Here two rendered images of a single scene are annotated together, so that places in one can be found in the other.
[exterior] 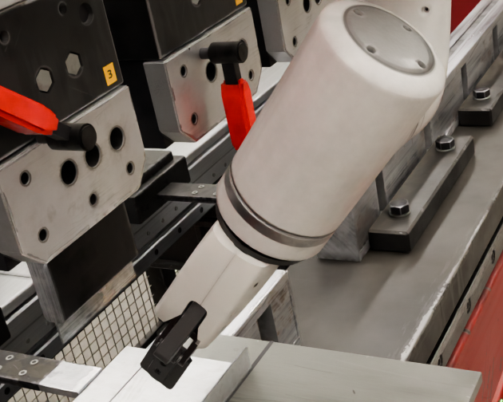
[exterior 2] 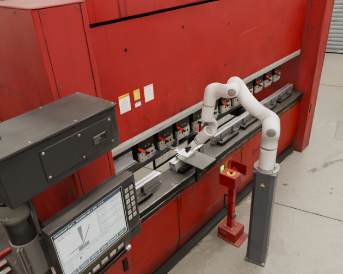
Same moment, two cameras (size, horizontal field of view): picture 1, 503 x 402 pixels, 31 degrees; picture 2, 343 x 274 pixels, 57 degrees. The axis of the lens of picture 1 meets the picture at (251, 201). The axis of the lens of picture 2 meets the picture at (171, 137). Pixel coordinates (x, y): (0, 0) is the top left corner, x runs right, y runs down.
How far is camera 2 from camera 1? 1.89 m
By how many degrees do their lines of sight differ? 11
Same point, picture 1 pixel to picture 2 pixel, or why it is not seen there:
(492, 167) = (239, 136)
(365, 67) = (206, 132)
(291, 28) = not seen: hidden behind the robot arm
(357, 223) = (215, 140)
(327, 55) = (203, 131)
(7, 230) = (177, 136)
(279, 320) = (201, 149)
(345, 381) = (203, 156)
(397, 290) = (217, 150)
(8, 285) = not seen: hidden behind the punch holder
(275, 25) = not seen: hidden behind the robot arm
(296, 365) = (199, 154)
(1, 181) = (177, 132)
